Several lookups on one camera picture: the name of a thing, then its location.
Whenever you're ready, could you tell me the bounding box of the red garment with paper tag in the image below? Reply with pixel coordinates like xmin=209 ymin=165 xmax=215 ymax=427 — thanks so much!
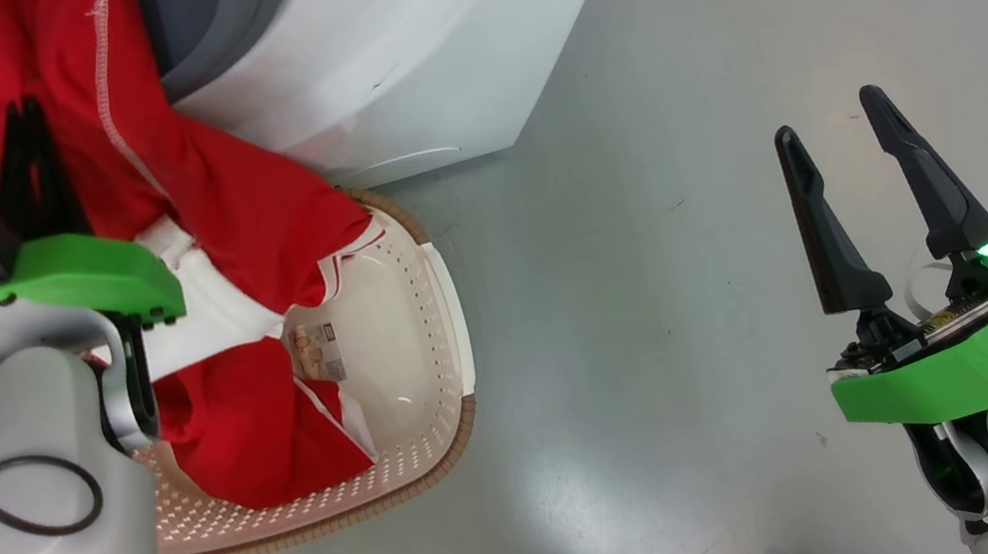
xmin=139 ymin=316 xmax=387 ymax=525

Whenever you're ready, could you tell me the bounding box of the red garment with white stripes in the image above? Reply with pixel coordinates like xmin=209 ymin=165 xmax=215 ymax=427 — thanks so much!
xmin=0 ymin=0 xmax=403 ymax=405

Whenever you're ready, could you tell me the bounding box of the white washing machine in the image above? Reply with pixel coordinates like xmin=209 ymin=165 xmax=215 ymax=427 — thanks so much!
xmin=0 ymin=0 xmax=670 ymax=247

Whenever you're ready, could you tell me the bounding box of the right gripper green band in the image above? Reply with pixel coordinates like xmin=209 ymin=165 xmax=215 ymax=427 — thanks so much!
xmin=769 ymin=66 xmax=988 ymax=442

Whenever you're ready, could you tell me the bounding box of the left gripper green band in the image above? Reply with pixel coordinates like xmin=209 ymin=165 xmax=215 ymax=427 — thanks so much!
xmin=0 ymin=76 xmax=193 ymax=374

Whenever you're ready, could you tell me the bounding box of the cream perforated laundry basket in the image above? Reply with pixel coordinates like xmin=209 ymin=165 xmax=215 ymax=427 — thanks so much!
xmin=66 ymin=174 xmax=501 ymax=554

